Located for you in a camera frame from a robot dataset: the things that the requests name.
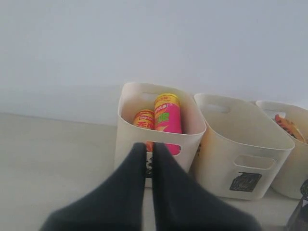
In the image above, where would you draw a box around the orange noodle packet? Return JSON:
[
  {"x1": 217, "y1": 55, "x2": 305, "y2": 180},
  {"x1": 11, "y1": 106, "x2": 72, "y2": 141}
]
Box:
[{"x1": 274, "y1": 114, "x2": 307, "y2": 143}]

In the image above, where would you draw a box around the middle cream plastic bin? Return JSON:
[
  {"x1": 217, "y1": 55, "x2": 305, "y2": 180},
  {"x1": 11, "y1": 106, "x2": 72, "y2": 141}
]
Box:
[{"x1": 192, "y1": 93, "x2": 295, "y2": 200}]

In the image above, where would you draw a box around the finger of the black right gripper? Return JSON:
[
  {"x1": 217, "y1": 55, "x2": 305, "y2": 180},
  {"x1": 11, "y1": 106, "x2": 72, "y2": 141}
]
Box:
[{"x1": 286, "y1": 180, "x2": 308, "y2": 231}]

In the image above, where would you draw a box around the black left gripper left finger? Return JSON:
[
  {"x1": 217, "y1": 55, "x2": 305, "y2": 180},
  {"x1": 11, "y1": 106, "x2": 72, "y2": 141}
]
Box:
[{"x1": 40, "y1": 143, "x2": 147, "y2": 231}]

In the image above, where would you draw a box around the right cream plastic bin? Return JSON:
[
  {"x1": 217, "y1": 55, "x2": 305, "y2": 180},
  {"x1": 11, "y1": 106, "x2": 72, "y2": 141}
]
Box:
[{"x1": 255, "y1": 101, "x2": 308, "y2": 199}]

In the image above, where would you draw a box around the yellow Lays chips can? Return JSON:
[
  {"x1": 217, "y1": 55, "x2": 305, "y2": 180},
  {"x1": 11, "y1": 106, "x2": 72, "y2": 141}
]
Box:
[{"x1": 132, "y1": 109, "x2": 155, "y2": 152}]

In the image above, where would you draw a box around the left cream plastic bin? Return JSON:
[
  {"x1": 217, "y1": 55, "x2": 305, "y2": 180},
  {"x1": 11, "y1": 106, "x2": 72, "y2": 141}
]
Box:
[{"x1": 114, "y1": 82, "x2": 206, "y2": 172}]

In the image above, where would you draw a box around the pink Lays chips can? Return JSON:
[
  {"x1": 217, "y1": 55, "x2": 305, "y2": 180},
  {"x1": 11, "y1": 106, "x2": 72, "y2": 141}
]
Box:
[{"x1": 154, "y1": 93, "x2": 183, "y2": 156}]

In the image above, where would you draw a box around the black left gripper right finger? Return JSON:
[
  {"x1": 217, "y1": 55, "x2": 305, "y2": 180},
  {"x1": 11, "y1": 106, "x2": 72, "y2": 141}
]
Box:
[{"x1": 153, "y1": 143, "x2": 262, "y2": 231}]

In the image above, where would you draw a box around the cream plastic bin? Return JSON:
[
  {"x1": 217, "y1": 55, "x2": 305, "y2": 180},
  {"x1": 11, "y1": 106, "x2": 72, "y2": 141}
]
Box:
[
  {"x1": 192, "y1": 93, "x2": 295, "y2": 200},
  {"x1": 255, "y1": 101, "x2": 308, "y2": 199},
  {"x1": 114, "y1": 82, "x2": 206, "y2": 172}
]

